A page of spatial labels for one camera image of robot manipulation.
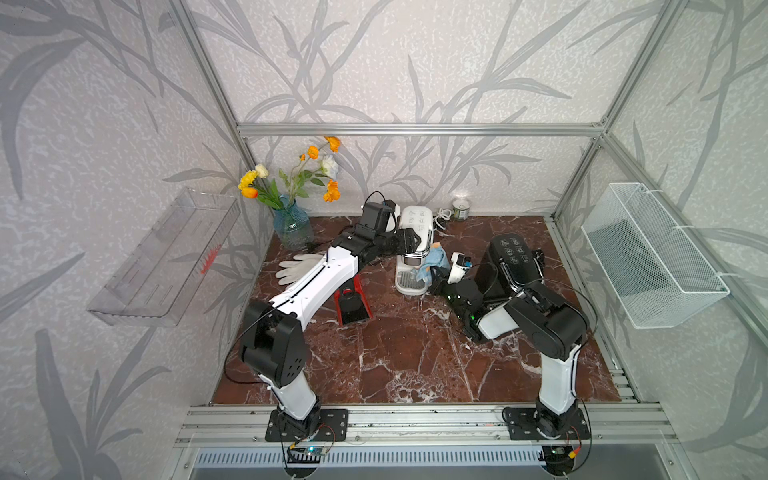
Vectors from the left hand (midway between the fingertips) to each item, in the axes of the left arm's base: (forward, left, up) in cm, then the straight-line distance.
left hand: (414, 242), depth 83 cm
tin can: (+30, -20, -16) cm, 39 cm away
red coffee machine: (-15, +17, -8) cm, 24 cm away
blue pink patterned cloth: (0, -7, -7) cm, 10 cm away
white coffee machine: (+9, -2, 0) cm, 9 cm away
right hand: (+1, -6, -12) cm, 13 cm away
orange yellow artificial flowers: (+31, +31, +1) cm, 44 cm away
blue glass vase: (+16, +41, -12) cm, 46 cm away
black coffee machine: (-8, -25, +1) cm, 27 cm away
